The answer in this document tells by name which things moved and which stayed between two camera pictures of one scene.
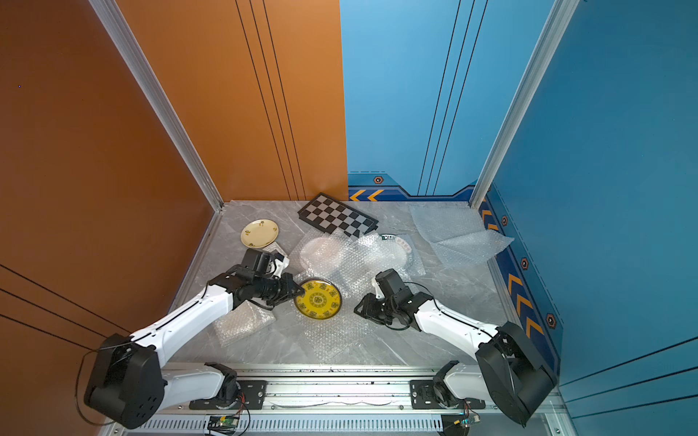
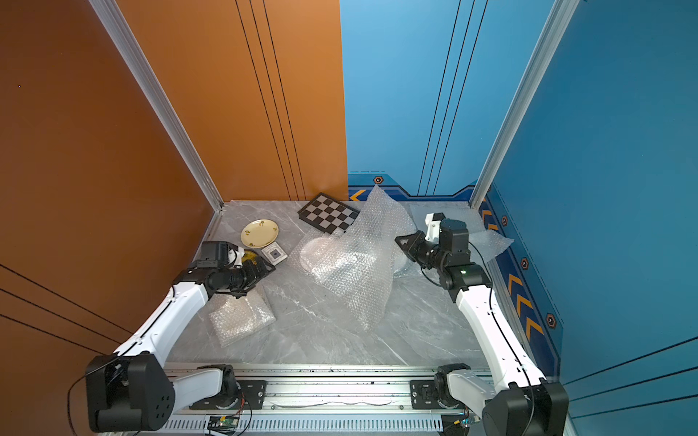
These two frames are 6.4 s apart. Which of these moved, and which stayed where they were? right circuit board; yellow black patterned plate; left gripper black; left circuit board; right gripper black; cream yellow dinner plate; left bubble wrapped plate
Moved: right gripper black; left gripper black; yellow black patterned plate
Stayed: left bubble wrapped plate; left circuit board; cream yellow dinner plate; right circuit board
